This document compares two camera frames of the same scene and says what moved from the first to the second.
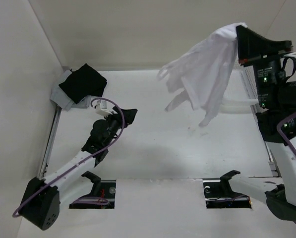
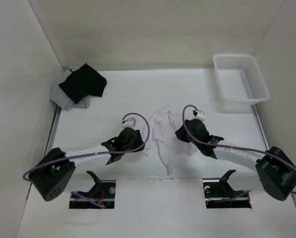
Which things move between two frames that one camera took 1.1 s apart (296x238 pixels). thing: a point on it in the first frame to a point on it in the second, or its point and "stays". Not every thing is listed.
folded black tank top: [84, 82] stays
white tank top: [202, 72] to [161, 135]
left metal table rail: [50, 143] stays
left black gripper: [128, 115] to [139, 142]
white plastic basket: [241, 94] stays
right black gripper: [250, 46] to [181, 136]
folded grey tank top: [59, 97] stays
